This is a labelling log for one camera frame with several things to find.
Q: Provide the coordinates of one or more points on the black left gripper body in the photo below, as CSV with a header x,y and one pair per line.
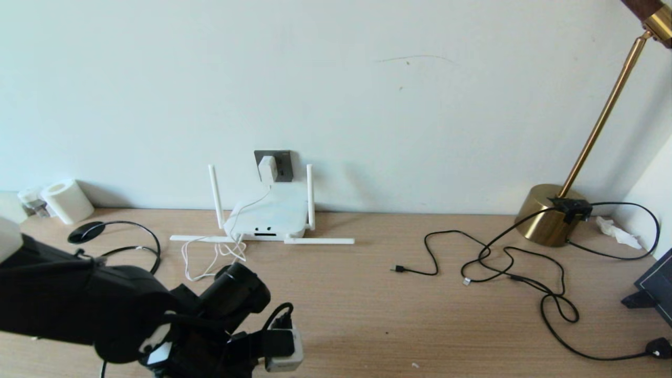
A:
x,y
210,357

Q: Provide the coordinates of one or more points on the white power adapter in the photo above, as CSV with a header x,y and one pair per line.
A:
x,y
266,168

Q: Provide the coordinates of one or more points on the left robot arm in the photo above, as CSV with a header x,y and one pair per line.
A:
x,y
79,299

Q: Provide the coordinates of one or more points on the white router with antennas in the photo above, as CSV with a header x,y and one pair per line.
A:
x,y
273,215

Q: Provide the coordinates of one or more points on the black round desk grommet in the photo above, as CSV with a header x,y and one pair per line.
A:
x,y
84,233

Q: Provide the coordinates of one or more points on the white paper roll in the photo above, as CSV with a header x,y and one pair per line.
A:
x,y
68,202

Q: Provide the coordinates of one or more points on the brass desk lamp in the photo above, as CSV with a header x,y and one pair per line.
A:
x,y
546,215

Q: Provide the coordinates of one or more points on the white crumpled tissue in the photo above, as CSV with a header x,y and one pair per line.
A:
x,y
617,231

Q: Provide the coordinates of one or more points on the dark panel on stand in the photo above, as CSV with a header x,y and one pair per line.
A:
x,y
656,289

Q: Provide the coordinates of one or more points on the grey wall socket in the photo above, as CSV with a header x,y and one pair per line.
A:
x,y
285,168

